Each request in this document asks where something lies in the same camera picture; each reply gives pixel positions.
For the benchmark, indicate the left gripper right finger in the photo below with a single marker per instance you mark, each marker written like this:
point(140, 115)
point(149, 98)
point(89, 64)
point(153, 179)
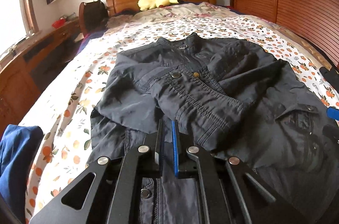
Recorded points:
point(228, 190)

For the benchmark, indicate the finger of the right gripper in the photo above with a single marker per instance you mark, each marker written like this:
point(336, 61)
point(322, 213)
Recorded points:
point(333, 113)

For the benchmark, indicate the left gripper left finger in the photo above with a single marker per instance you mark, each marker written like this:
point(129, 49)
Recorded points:
point(107, 191)

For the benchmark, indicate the black jacket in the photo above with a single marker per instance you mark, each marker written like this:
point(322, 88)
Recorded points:
point(233, 99)

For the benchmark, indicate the orange-print floral bedsheet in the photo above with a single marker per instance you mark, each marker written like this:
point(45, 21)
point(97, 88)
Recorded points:
point(64, 109)

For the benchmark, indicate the blue garment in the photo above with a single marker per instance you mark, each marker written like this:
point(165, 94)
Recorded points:
point(18, 149)

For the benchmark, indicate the long wooden side desk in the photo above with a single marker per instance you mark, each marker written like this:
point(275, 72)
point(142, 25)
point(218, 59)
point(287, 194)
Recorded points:
point(28, 74)

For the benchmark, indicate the pale floral quilt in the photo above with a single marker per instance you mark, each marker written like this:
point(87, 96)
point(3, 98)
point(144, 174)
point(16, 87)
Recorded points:
point(175, 11)

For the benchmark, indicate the red bowl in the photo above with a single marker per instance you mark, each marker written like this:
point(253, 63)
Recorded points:
point(59, 23)

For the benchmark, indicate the yellow Pikachu plush toy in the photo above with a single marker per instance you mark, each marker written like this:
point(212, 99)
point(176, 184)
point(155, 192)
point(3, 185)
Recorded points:
point(153, 4)

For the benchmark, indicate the window with wooden frame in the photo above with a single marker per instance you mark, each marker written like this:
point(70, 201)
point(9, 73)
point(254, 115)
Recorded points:
point(18, 23)

